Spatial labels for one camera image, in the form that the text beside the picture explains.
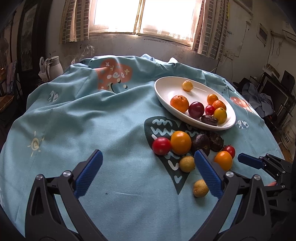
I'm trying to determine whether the yellow orange large fruit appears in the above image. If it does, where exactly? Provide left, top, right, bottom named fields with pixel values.
left=213, top=108, right=227, bottom=125

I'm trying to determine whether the dark brown passion fruit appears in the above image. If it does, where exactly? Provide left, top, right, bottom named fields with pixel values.
left=201, top=115, right=219, bottom=126

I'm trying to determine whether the blue clothes pile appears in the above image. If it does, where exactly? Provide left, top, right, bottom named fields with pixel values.
left=241, top=83, right=274, bottom=118

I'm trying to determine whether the dark passion fruit right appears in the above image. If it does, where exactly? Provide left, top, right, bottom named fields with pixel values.
left=208, top=132, right=224, bottom=152

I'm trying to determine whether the black monitor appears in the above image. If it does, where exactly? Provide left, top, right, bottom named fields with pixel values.
left=257, top=71, right=295, bottom=115

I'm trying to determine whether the dark passion fruit left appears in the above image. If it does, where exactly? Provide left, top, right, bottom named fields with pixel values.
left=191, top=133, right=210, bottom=156

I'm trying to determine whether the orange mandarin plate right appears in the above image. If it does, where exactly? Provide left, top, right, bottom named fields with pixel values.
left=212, top=100, right=227, bottom=110

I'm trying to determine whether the small red cherry tomato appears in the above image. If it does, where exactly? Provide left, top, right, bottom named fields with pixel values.
left=205, top=105, right=215, bottom=115

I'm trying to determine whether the orange tomato upper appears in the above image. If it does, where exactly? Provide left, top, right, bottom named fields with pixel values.
left=170, top=131, right=192, bottom=155

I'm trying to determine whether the dark red plum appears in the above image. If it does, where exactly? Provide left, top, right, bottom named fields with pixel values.
left=188, top=101, right=205, bottom=120

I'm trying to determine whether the light blue patterned tablecloth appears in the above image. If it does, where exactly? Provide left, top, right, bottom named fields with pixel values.
left=1, top=55, right=282, bottom=240

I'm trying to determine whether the bumpy mandarin on plate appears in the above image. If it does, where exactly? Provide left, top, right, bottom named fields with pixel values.
left=170, top=95, right=189, bottom=113

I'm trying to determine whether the red tomato left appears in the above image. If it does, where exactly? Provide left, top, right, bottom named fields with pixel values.
left=152, top=137, right=171, bottom=156

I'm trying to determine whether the white oval plate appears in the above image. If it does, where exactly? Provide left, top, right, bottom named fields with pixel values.
left=154, top=76, right=236, bottom=131

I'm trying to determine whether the right checkered curtain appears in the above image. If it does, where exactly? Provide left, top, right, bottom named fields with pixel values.
left=192, top=0, right=230, bottom=61

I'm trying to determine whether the checkered curtain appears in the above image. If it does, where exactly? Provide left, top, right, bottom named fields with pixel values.
left=192, top=0, right=230, bottom=61
left=59, top=0, right=92, bottom=44

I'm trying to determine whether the white plastic bag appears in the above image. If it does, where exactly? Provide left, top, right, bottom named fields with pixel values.
left=39, top=57, right=50, bottom=82

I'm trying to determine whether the white kettle jug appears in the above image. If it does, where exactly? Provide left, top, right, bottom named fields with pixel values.
left=49, top=56, right=63, bottom=80

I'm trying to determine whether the bright window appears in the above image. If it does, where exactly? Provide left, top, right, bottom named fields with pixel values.
left=89, top=0, right=202, bottom=46

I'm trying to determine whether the left checkered curtain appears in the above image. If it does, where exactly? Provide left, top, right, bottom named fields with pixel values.
left=59, top=0, right=92, bottom=44

